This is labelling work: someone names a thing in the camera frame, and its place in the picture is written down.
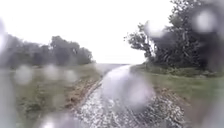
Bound wet grey gravel path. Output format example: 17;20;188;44
71;64;188;128

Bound grass verge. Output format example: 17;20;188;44
129;63;224;128

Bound row of trees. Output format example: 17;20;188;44
0;33;96;70

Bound grass field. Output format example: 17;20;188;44
0;63;116;128

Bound large dark trees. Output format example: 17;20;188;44
124;0;224;73

